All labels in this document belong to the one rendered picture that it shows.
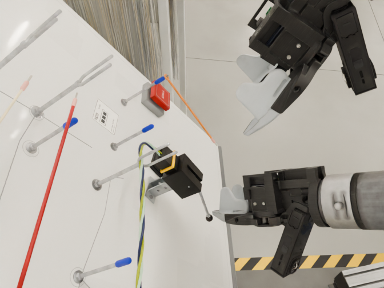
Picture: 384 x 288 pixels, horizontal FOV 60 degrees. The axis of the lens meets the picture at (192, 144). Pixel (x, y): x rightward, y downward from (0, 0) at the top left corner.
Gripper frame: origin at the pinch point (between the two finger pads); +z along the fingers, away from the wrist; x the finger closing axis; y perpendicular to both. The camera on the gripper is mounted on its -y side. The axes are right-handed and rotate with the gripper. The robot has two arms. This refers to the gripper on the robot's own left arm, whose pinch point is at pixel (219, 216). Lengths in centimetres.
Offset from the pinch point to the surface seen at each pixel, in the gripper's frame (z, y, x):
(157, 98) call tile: 9.6, 24.3, 2.5
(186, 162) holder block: -1.4, 10.5, 8.2
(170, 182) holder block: 0.7, 7.7, 10.5
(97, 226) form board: 2.4, 3.3, 23.3
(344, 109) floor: 33, 34, -188
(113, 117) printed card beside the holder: 9.1, 20.0, 13.9
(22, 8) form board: 10.0, 36.5, 27.0
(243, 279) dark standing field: 56, -45, -79
